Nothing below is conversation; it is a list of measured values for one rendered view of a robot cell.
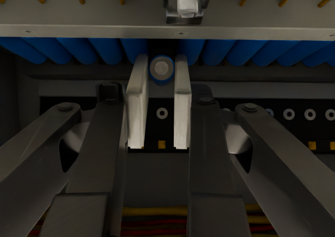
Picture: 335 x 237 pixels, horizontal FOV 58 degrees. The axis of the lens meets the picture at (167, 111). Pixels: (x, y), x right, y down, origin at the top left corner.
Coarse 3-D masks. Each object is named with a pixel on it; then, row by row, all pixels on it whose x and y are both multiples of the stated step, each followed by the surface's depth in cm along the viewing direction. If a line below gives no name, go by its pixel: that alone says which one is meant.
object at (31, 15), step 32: (0, 0) 15; (32, 0) 16; (64, 0) 16; (96, 0) 16; (128, 0) 16; (160, 0) 16; (224, 0) 16; (256, 0) 16; (288, 0) 16; (320, 0) 16; (0, 32) 16; (32, 32) 16; (64, 32) 16; (96, 32) 16; (128, 32) 16; (160, 32) 16; (192, 32) 16; (224, 32) 16; (256, 32) 16; (288, 32) 16; (320, 32) 16
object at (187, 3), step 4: (180, 0) 12; (184, 0) 12; (188, 0) 12; (192, 0) 12; (196, 0) 12; (180, 4) 12; (184, 4) 12; (188, 4) 12; (192, 4) 12; (196, 4) 12; (180, 8) 12; (184, 8) 12; (188, 8) 12; (192, 8) 12; (196, 8) 12; (180, 12) 12; (184, 12) 12; (188, 12) 12; (192, 12) 12; (196, 12) 12
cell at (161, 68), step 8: (160, 56) 20; (168, 56) 20; (152, 64) 20; (160, 64) 19; (168, 64) 20; (152, 72) 20; (160, 72) 19; (168, 72) 20; (160, 80) 20; (168, 80) 20
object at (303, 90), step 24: (0, 48) 27; (168, 48) 27; (0, 72) 27; (0, 96) 27; (48, 96) 29; (72, 96) 29; (96, 96) 29; (168, 96) 29; (216, 96) 29; (240, 96) 29; (264, 96) 29; (288, 96) 29; (312, 96) 29
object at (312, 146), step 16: (304, 112) 29; (320, 112) 29; (160, 128) 29; (288, 128) 29; (304, 128) 29; (320, 128) 29; (144, 144) 29; (160, 144) 29; (304, 144) 29; (320, 144) 29
